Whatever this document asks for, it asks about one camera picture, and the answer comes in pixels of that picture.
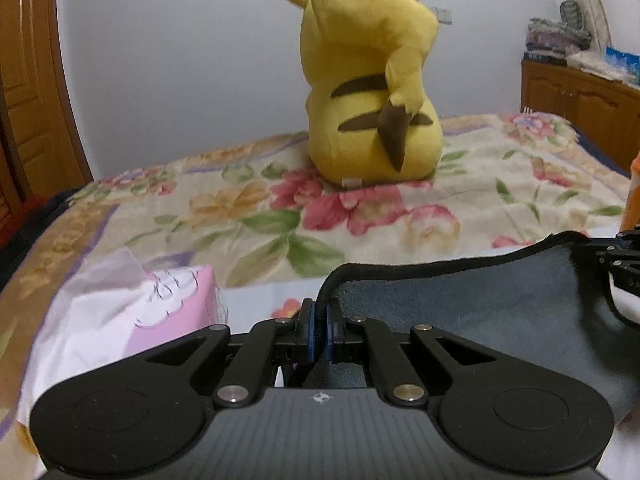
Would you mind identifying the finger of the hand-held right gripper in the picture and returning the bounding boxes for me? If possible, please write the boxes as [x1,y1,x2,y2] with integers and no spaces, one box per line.
[598,258,640,328]
[591,230,640,262]

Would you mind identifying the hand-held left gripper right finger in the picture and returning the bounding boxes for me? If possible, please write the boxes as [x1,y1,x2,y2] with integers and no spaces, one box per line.
[320,304,497,408]

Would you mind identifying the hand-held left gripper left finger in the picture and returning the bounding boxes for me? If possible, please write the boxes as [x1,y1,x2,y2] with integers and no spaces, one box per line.
[145,300,317,408]

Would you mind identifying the grey towel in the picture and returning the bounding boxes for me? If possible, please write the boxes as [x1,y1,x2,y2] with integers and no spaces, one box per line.
[318,231,640,431]

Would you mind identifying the orange object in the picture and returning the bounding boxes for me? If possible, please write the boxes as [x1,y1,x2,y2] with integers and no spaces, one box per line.
[620,152,640,233]

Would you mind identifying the floral blanket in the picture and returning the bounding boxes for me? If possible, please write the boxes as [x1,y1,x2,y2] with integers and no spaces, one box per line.
[0,112,632,431]

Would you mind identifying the wooden cabinet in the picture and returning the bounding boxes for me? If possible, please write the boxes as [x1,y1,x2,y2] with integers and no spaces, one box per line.
[520,57,640,173]

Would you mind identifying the blue picture box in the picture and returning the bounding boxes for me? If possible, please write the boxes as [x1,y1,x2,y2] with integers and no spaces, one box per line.
[604,46,640,83]

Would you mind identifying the stack of folded cloths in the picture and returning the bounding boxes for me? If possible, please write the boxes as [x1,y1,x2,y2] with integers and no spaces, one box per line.
[524,0,608,67]

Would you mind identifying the white patterned curtain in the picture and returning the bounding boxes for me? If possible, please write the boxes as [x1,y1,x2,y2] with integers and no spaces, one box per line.
[570,0,618,53]

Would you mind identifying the yellow plush toy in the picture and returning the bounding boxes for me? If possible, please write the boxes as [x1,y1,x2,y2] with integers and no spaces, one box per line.
[256,0,444,189]

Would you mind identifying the dark cloth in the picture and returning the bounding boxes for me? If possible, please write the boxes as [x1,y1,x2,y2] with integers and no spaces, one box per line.
[0,189,81,293]

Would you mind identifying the wooden door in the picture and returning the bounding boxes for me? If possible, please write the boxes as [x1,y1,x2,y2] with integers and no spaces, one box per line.
[0,0,94,248]

